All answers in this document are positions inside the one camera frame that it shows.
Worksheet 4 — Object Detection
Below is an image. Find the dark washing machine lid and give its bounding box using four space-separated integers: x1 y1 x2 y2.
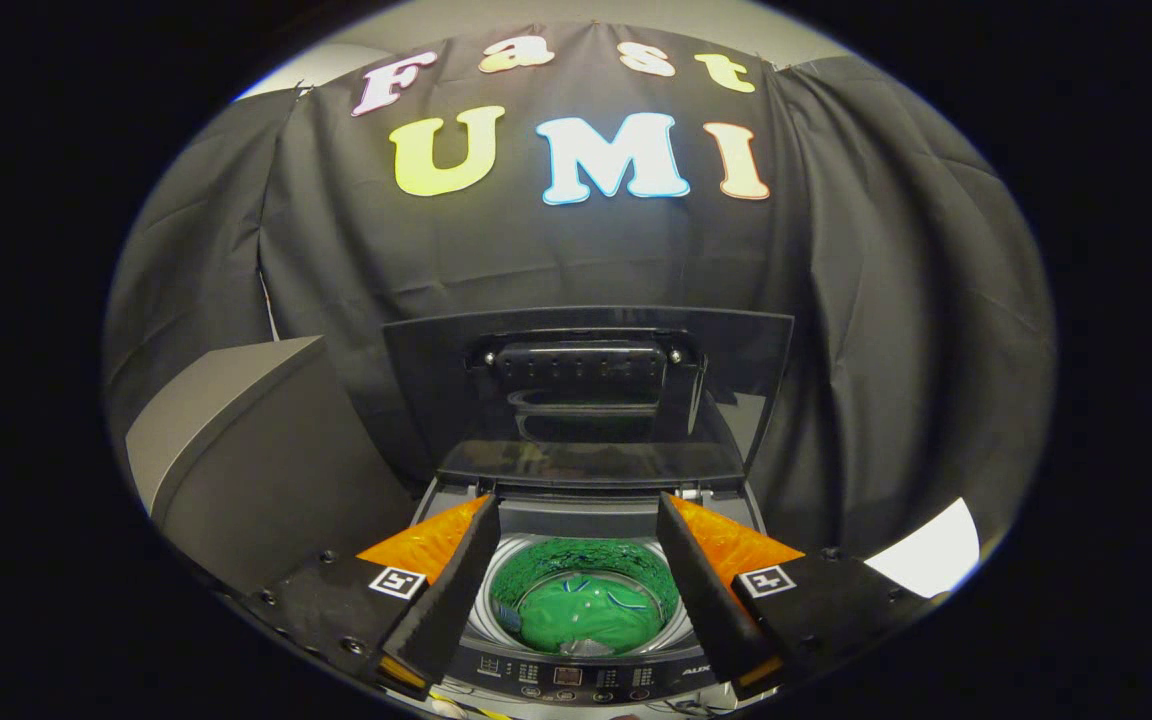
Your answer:
381 305 797 491

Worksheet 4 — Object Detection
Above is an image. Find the green polo shirt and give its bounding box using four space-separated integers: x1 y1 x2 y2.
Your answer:
491 538 682 658

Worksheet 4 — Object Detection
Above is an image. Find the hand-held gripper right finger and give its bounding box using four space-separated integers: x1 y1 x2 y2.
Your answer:
656 490 937 701

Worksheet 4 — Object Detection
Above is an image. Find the grey washing machine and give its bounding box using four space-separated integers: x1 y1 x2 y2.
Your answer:
416 478 767 716

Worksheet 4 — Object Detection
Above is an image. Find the grey box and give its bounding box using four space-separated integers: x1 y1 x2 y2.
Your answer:
126 335 419 601

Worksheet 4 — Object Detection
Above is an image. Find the white sheet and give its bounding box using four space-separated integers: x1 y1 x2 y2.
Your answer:
864 497 982 599

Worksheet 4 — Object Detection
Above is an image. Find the black backdrop cloth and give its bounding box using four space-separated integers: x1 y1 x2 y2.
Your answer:
101 20 1057 591

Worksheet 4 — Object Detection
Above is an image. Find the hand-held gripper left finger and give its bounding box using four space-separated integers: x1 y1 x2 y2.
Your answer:
241 493 502 701

